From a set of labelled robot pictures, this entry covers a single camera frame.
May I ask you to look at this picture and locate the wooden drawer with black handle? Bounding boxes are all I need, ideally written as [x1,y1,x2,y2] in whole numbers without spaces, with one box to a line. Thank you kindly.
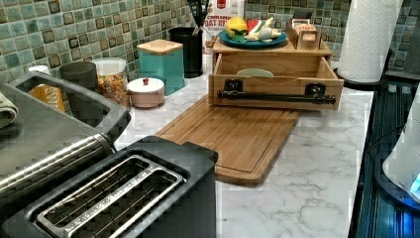
[209,55,344,110]

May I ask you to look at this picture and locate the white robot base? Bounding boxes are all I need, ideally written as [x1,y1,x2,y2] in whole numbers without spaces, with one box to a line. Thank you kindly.
[375,90,420,210]

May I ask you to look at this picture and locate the wooden drawer cabinet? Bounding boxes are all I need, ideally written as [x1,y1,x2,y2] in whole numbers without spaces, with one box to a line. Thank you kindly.
[212,39,333,67]

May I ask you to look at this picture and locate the bamboo cutting board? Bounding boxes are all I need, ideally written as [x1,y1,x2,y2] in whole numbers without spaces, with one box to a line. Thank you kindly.
[157,97,299,186]

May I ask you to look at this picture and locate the pink round lidded container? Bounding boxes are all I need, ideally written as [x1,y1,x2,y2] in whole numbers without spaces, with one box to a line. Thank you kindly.
[128,77,164,108]

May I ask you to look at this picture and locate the light green bowl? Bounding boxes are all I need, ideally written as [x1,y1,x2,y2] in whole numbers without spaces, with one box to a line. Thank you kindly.
[237,68,273,77]

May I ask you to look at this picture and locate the teal canister with wooden lid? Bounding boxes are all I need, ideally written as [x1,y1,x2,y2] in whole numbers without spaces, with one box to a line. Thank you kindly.
[137,39,185,95]

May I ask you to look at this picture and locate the black utensil holder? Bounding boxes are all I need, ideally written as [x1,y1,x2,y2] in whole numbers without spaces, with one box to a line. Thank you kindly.
[169,27,203,78]

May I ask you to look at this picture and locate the blue plate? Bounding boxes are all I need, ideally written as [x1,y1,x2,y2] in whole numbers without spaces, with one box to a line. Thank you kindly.
[218,31,287,50]

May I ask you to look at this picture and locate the black two-slot toaster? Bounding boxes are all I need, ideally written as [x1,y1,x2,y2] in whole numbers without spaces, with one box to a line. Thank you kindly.
[1,136,218,238]

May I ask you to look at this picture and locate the white toy food pieces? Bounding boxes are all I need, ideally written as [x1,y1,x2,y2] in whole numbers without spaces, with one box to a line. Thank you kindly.
[245,18,281,43]

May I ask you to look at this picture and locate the glass jar of cereal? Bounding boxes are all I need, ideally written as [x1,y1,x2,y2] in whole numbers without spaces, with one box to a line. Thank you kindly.
[93,58,131,107]

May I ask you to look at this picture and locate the oat bites cereal box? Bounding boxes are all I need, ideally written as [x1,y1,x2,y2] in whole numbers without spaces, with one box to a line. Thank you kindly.
[202,0,245,55]

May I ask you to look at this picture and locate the small wooden box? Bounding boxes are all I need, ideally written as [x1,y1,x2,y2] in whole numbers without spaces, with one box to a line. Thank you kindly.
[286,19,321,50]

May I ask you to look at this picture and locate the dark grey cylindrical canister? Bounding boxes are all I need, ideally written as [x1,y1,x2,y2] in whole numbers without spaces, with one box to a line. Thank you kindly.
[59,61,97,91]

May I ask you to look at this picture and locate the yellow can with white lid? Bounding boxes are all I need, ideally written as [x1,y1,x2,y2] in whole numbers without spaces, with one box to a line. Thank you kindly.
[30,84,65,112]

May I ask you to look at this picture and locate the black paper towel holder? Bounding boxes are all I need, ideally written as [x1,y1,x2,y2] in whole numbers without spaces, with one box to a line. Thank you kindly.
[334,49,393,91]

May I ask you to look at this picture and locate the white paper towel roll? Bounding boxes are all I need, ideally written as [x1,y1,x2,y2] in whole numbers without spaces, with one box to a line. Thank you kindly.
[338,0,403,84]

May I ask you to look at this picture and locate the folded grey-green cloth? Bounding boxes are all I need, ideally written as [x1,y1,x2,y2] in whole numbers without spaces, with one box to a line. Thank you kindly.
[0,93,19,128]

